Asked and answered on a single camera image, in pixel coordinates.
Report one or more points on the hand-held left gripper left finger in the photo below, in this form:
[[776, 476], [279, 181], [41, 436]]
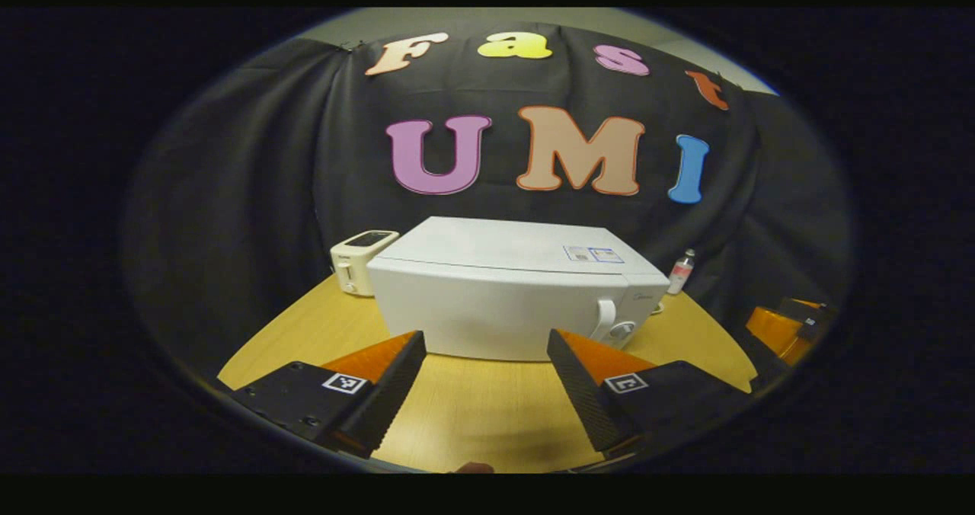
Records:
[[388, 393]]

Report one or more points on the white toaster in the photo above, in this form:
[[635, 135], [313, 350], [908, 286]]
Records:
[[354, 263]]

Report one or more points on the small pink label bottle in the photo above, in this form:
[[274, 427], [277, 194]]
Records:
[[680, 275]]

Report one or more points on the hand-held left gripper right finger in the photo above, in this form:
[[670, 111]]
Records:
[[583, 397]]

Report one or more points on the white microwave oven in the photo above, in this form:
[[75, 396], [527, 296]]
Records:
[[487, 302]]

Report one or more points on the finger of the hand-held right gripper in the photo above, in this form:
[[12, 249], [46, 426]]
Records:
[[777, 336]]

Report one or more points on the black backdrop cloth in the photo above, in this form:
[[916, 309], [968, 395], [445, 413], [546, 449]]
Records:
[[251, 195]]

